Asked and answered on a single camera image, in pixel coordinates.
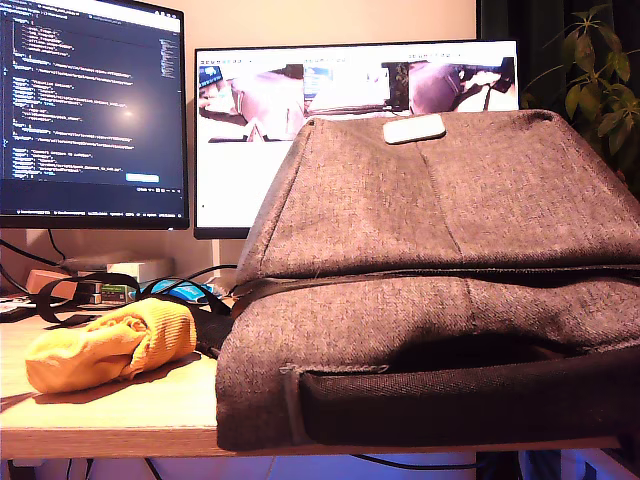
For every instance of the grey fabric backpack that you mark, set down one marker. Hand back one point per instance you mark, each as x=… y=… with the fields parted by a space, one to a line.
x=400 y=200

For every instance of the yellow pair of socks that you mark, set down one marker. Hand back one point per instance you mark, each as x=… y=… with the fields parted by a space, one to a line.
x=100 y=350

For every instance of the monitor with white screen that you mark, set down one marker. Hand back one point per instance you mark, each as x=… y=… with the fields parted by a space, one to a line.
x=225 y=175

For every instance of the blue plastic packet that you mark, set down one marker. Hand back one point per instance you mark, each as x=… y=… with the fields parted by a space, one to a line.
x=170 y=290

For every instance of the white flat box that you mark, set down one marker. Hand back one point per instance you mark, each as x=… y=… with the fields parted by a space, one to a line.
x=150 y=270

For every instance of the grey monitor stand base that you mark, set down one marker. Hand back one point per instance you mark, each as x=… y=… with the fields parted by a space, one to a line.
x=90 y=262

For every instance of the tan cardboard box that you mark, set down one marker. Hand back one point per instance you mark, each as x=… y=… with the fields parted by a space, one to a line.
x=62 y=292

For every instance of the monitor with dark code screen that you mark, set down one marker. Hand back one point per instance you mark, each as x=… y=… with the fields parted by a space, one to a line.
x=90 y=100

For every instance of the wide black table leg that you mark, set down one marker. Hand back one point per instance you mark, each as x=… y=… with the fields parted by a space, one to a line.
x=495 y=467

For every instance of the flat black desk device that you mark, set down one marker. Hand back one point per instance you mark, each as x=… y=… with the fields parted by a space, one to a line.
x=15 y=312

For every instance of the green leafy house plant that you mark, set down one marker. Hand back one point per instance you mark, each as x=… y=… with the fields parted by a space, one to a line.
x=620 y=65

